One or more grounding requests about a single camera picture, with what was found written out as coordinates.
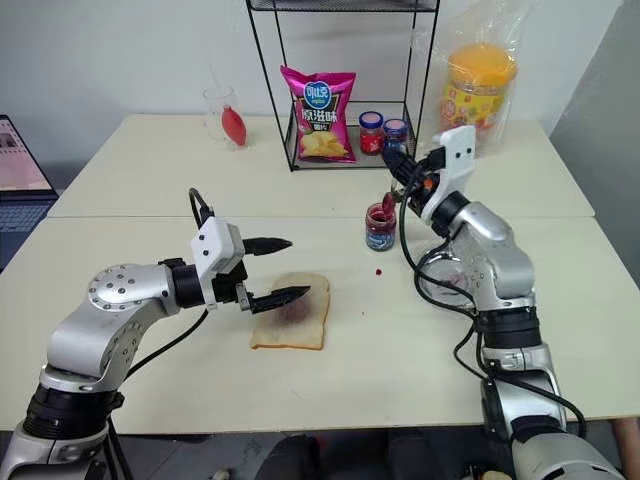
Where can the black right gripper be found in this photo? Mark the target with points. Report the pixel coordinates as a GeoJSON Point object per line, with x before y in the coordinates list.
{"type": "Point", "coordinates": [422, 182]}

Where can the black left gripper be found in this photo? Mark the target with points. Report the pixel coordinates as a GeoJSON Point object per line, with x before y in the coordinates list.
{"type": "Point", "coordinates": [231, 287]}

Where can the spoon with red jam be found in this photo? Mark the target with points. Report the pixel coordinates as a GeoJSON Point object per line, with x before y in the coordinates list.
{"type": "Point", "coordinates": [389, 202]}

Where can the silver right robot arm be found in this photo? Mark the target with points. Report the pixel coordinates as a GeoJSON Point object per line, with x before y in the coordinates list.
{"type": "Point", "coordinates": [500, 265]}

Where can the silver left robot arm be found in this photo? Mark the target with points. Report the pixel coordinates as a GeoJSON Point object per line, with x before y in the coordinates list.
{"type": "Point", "coordinates": [115, 300]}

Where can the blue jam jar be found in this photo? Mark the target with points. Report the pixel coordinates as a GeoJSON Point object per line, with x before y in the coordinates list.
{"type": "Point", "coordinates": [395, 135]}

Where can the red jam jar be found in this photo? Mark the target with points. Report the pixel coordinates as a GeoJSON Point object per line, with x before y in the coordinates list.
{"type": "Point", "coordinates": [371, 132]}

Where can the white bread slice with jam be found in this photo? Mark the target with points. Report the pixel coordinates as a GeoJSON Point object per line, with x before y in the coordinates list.
{"type": "Point", "coordinates": [295, 325]}

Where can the open glass jam jar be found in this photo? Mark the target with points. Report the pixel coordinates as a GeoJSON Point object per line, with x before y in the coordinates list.
{"type": "Point", "coordinates": [380, 230]}

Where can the pink potato chips bag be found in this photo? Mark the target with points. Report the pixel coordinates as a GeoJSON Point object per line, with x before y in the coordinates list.
{"type": "Point", "coordinates": [320, 120]}

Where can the yellow lidded snack jar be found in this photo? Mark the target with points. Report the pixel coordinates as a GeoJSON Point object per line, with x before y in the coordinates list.
{"type": "Point", "coordinates": [475, 90]}

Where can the clear glass dish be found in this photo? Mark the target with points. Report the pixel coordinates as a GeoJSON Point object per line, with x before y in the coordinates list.
{"type": "Point", "coordinates": [445, 280]}

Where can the bagged yellow snack tub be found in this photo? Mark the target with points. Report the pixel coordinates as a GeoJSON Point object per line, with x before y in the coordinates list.
{"type": "Point", "coordinates": [515, 90]}

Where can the red object in glass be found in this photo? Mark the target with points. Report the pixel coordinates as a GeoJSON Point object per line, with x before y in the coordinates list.
{"type": "Point", "coordinates": [234, 125]}

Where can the clear drinking glass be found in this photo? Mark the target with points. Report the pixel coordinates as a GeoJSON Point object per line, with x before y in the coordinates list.
{"type": "Point", "coordinates": [215, 115]}

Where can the open laptop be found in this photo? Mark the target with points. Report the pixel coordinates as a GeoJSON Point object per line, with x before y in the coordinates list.
{"type": "Point", "coordinates": [20, 190]}

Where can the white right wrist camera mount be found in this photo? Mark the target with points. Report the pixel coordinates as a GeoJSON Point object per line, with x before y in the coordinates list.
{"type": "Point", "coordinates": [457, 155]}

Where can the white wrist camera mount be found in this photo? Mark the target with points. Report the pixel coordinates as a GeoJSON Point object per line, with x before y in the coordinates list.
{"type": "Point", "coordinates": [457, 155]}
{"type": "Point", "coordinates": [215, 245]}

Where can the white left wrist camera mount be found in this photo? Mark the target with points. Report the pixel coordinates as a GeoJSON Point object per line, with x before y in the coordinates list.
{"type": "Point", "coordinates": [215, 245]}

